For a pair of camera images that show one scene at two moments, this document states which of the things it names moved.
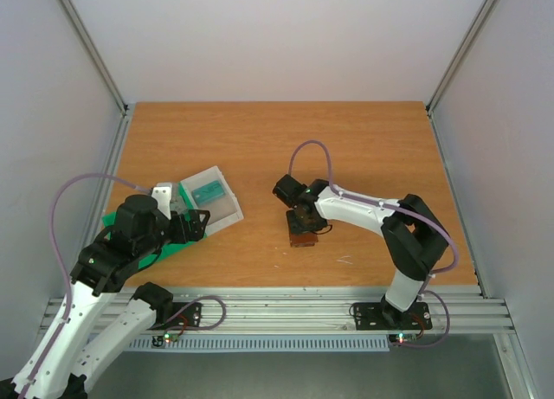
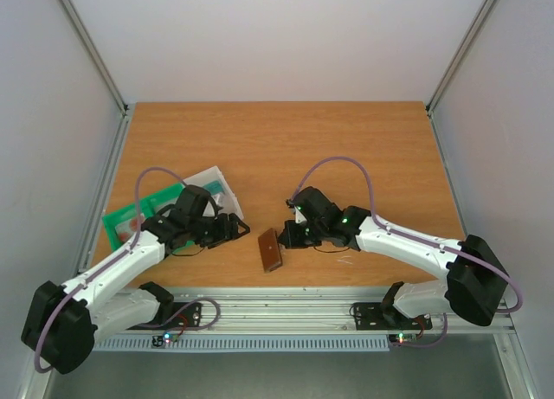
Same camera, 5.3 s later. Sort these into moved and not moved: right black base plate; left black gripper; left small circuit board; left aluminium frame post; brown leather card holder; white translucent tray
Moved: left black gripper; brown leather card holder
Not moved: left aluminium frame post; left small circuit board; white translucent tray; right black base plate
